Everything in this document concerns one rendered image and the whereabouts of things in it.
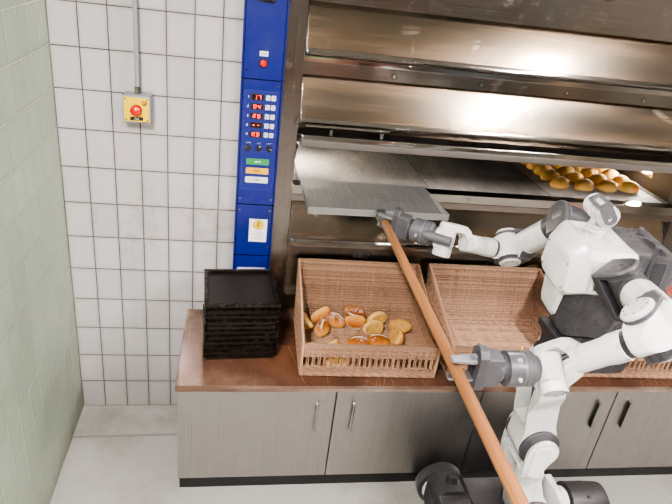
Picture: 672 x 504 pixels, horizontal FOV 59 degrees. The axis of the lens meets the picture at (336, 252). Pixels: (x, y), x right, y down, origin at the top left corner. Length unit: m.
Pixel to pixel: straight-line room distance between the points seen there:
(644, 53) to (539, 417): 1.54
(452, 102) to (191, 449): 1.73
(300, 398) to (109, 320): 0.97
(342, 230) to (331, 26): 0.83
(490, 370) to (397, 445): 1.19
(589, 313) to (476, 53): 1.13
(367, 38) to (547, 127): 0.86
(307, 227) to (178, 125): 0.67
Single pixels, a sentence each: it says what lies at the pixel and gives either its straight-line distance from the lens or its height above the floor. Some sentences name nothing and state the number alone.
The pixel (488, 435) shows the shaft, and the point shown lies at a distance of 1.31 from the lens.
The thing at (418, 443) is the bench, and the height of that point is 0.27.
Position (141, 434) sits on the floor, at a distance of 2.96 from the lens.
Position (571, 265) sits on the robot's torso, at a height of 1.35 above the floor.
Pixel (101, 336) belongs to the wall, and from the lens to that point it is 2.89.
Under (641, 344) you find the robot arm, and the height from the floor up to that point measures 1.38.
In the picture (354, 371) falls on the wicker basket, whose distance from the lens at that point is 2.37.
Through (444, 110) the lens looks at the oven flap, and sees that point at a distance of 2.50.
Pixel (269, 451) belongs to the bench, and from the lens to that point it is 2.53.
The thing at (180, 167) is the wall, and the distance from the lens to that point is 2.46.
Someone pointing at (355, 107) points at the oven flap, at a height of 1.52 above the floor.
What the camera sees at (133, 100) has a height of 1.49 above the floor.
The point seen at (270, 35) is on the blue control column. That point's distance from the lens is 2.30.
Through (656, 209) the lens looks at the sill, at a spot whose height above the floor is 1.17.
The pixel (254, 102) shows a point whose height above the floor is 1.51.
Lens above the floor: 2.05
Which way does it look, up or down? 26 degrees down
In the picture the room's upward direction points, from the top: 7 degrees clockwise
